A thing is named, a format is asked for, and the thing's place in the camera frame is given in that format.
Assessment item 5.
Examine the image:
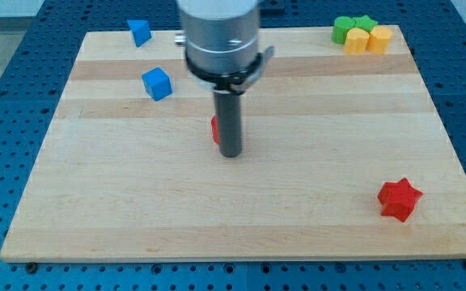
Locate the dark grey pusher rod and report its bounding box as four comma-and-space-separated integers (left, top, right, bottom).
214, 92, 243, 158

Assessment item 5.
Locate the red circle block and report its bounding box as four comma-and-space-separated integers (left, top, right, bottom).
210, 116, 220, 145

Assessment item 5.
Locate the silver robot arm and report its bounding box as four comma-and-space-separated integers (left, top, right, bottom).
176, 0, 262, 158

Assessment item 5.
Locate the green circle block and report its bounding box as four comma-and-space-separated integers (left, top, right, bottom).
331, 16, 355, 44

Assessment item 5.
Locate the green star block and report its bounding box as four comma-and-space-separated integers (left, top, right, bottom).
353, 15, 379, 32

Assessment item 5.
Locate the red star block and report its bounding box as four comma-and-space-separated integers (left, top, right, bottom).
377, 178, 423, 222

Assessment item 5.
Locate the blue cube block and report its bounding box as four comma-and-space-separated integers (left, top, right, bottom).
142, 67, 173, 101

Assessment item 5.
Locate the blue triangle block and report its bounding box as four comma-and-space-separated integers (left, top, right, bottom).
127, 19, 152, 48

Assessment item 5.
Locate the wooden board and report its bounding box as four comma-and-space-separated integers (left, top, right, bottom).
0, 26, 466, 263

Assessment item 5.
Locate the yellow heart block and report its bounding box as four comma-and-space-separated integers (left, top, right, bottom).
343, 27, 370, 54

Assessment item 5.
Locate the yellow hexagon block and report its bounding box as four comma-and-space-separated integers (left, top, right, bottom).
366, 25, 393, 54

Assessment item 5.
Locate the black clamp ring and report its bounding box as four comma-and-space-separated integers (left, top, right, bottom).
184, 45, 275, 96

